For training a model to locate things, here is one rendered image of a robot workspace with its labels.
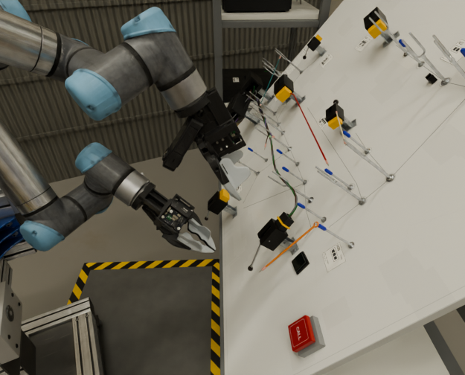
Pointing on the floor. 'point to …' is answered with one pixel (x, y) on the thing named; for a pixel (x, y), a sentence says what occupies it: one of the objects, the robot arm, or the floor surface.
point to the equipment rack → (306, 12)
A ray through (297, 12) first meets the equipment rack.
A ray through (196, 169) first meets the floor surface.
